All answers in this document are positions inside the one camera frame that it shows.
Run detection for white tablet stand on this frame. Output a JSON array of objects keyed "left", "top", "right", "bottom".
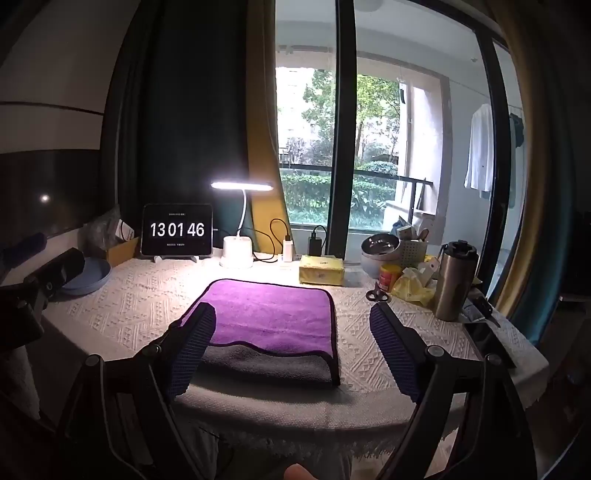
[{"left": 151, "top": 253, "right": 203, "bottom": 264}]

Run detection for teal hanging garment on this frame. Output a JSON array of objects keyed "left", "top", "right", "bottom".
[{"left": 509, "top": 113, "right": 526, "bottom": 149}]

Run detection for grey towel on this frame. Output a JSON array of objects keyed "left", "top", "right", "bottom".
[{"left": 196, "top": 344, "right": 335, "bottom": 387}]

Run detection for white knitted tablecloth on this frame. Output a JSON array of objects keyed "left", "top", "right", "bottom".
[{"left": 28, "top": 251, "right": 550, "bottom": 462}]

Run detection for black balcony railing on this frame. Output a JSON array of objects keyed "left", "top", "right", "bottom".
[{"left": 279, "top": 161, "right": 437, "bottom": 215}]

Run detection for white hanging shirt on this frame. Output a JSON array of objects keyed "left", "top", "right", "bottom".
[{"left": 464, "top": 103, "right": 496, "bottom": 200}]

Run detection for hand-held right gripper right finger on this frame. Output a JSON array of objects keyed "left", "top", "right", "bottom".
[{"left": 369, "top": 304, "right": 539, "bottom": 480}]

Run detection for clear plastic bag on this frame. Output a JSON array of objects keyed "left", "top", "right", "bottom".
[{"left": 83, "top": 205, "right": 134, "bottom": 259}]

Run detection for black phone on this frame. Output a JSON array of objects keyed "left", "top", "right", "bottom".
[{"left": 464, "top": 320, "right": 518, "bottom": 369}]

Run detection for purple towel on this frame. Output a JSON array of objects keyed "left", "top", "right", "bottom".
[{"left": 178, "top": 279, "right": 341, "bottom": 386}]

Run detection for black power adapter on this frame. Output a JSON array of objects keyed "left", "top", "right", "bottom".
[{"left": 308, "top": 225, "right": 327, "bottom": 256}]

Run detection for blue plate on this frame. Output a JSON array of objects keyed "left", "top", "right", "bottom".
[{"left": 60, "top": 257, "right": 112, "bottom": 296}]

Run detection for yellow curtain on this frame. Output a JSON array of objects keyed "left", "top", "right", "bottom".
[{"left": 245, "top": 0, "right": 296, "bottom": 257}]

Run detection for white plastic basket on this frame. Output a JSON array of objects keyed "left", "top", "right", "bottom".
[{"left": 396, "top": 237, "right": 430, "bottom": 270}]

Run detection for dark green curtain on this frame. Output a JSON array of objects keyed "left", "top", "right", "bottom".
[{"left": 104, "top": 0, "right": 259, "bottom": 241}]

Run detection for steel bowl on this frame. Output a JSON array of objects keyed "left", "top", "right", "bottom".
[{"left": 361, "top": 233, "right": 402, "bottom": 257}]

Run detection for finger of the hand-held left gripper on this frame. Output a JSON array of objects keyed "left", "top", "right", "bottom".
[
  {"left": 0, "top": 232, "right": 48, "bottom": 264},
  {"left": 23, "top": 248, "right": 87, "bottom": 302}
]

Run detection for white desk lamp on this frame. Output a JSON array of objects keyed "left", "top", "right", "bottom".
[{"left": 211, "top": 180, "right": 274, "bottom": 269}]

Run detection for black scissors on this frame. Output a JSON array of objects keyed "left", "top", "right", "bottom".
[{"left": 366, "top": 282, "right": 392, "bottom": 304}]

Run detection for steel tumbler with black lid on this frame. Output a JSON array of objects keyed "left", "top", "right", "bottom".
[{"left": 433, "top": 240, "right": 478, "bottom": 322}]

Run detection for white cloth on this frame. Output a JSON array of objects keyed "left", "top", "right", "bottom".
[{"left": 0, "top": 346, "right": 42, "bottom": 418}]

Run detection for person's grey trousers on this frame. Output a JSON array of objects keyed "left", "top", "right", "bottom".
[{"left": 185, "top": 422, "right": 361, "bottom": 480}]

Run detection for person's right hand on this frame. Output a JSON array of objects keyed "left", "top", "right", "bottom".
[{"left": 283, "top": 464, "right": 326, "bottom": 480}]

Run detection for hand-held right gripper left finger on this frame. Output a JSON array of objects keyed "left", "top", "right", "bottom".
[{"left": 58, "top": 302, "right": 218, "bottom": 480}]

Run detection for red yellow can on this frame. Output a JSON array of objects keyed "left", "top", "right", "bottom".
[{"left": 379, "top": 264, "right": 402, "bottom": 294}]

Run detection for yellow tissue pack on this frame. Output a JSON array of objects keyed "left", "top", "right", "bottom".
[{"left": 298, "top": 255, "right": 346, "bottom": 285}]

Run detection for black charging cable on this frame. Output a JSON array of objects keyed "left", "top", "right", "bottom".
[{"left": 215, "top": 218, "right": 326, "bottom": 264}]

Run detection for tablet showing clock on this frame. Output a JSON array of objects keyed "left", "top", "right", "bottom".
[{"left": 141, "top": 203, "right": 214, "bottom": 257}]

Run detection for yellow plastic bag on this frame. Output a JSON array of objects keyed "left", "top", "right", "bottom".
[{"left": 390, "top": 256, "right": 440, "bottom": 306}]

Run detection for cardboard box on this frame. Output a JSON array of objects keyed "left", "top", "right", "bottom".
[{"left": 105, "top": 235, "right": 140, "bottom": 267}]

